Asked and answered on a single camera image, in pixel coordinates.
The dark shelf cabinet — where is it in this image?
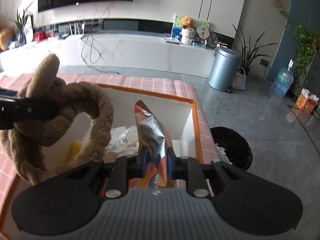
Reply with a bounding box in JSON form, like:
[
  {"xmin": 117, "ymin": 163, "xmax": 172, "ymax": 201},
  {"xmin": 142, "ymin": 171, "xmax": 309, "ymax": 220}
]
[{"xmin": 304, "ymin": 51, "xmax": 320, "ymax": 97}]

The brown braided plush headband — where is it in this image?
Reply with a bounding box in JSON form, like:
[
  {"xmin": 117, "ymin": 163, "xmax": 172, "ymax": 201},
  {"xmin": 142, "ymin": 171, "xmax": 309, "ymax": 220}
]
[{"xmin": 1, "ymin": 54, "xmax": 114, "ymax": 185}]

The round paper fan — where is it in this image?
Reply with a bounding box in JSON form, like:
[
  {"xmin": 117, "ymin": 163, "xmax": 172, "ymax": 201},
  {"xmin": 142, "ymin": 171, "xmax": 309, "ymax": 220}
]
[{"xmin": 196, "ymin": 25, "xmax": 210, "ymax": 42}]

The hanging vine plant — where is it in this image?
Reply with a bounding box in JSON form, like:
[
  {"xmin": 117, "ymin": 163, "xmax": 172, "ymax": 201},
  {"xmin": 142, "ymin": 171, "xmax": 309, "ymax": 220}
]
[{"xmin": 267, "ymin": 0, "xmax": 319, "ymax": 85}]

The woven pink basket bag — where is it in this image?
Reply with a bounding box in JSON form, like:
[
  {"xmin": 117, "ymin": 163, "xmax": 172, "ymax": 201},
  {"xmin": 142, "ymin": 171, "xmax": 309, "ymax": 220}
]
[{"xmin": 232, "ymin": 66, "xmax": 247, "ymax": 91}]

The white tissue paper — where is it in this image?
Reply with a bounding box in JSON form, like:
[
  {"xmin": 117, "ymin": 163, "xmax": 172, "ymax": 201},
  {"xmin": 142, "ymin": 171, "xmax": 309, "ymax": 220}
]
[{"xmin": 105, "ymin": 126, "xmax": 139, "ymax": 156}]

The blue water jug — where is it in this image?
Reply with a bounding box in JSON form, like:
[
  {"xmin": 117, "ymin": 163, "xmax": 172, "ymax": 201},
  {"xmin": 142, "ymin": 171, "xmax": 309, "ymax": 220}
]
[{"xmin": 271, "ymin": 59, "xmax": 294, "ymax": 98}]

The left potted grass plant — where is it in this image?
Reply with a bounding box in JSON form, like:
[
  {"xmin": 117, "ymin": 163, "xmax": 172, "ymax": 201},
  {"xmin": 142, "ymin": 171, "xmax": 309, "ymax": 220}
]
[{"xmin": 13, "ymin": 2, "xmax": 33, "ymax": 47}]

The white knitted pot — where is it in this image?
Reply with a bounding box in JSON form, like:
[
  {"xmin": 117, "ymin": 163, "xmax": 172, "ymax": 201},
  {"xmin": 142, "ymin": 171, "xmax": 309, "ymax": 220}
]
[{"xmin": 181, "ymin": 27, "xmax": 195, "ymax": 46}]

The orange cardboard box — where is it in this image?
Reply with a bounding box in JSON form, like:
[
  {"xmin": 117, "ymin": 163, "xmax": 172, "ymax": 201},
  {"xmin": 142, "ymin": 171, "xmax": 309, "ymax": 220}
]
[{"xmin": 0, "ymin": 83, "xmax": 205, "ymax": 240}]

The red gift box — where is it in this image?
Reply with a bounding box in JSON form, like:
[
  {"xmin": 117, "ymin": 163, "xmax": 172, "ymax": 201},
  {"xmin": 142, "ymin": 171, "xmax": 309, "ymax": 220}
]
[{"xmin": 33, "ymin": 30, "xmax": 54, "ymax": 41}]

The brown teddy bear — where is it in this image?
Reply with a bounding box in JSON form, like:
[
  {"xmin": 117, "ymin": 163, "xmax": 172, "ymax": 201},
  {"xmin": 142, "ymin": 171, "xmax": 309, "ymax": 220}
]
[{"xmin": 180, "ymin": 16, "xmax": 194, "ymax": 28}]

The grey metal trash can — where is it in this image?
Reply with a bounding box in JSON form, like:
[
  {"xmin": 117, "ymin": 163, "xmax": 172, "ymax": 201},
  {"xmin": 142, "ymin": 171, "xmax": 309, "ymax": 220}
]
[{"xmin": 208, "ymin": 47, "xmax": 241, "ymax": 92}]

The white marble tv console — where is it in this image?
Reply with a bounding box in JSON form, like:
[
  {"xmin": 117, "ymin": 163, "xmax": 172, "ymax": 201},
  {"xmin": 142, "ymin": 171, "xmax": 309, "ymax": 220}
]
[{"xmin": 1, "ymin": 34, "xmax": 215, "ymax": 77}]

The long leaf potted plant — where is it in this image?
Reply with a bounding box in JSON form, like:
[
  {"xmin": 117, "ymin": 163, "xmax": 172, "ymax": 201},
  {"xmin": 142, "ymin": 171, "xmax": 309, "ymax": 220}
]
[{"xmin": 232, "ymin": 25, "xmax": 277, "ymax": 75}]

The black round waste bin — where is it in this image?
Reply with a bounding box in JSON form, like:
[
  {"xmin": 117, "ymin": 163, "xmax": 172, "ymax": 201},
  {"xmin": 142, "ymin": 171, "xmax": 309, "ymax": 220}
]
[{"xmin": 210, "ymin": 127, "xmax": 253, "ymax": 171}]

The pink checkered tablecloth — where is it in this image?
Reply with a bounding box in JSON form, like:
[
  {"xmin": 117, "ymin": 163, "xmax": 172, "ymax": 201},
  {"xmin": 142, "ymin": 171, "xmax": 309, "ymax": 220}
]
[{"xmin": 1, "ymin": 74, "xmax": 217, "ymax": 210}]

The golden gourd ornament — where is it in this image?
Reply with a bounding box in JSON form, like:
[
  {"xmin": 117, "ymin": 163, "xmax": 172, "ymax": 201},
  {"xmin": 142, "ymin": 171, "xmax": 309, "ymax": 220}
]
[{"xmin": 0, "ymin": 24, "xmax": 15, "ymax": 51}]

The white wifi router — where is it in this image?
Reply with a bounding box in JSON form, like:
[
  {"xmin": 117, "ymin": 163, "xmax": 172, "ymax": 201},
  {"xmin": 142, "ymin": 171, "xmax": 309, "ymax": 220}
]
[{"xmin": 69, "ymin": 21, "xmax": 86, "ymax": 39}]

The orange gift box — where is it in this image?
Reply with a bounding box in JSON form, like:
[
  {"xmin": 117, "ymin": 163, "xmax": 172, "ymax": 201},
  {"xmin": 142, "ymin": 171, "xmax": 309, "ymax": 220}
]
[{"xmin": 296, "ymin": 88, "xmax": 319, "ymax": 114}]

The yellow snack packet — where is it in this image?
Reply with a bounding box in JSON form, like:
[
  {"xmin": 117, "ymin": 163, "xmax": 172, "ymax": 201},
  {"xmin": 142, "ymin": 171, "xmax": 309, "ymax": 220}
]
[{"xmin": 135, "ymin": 100, "xmax": 174, "ymax": 189}]

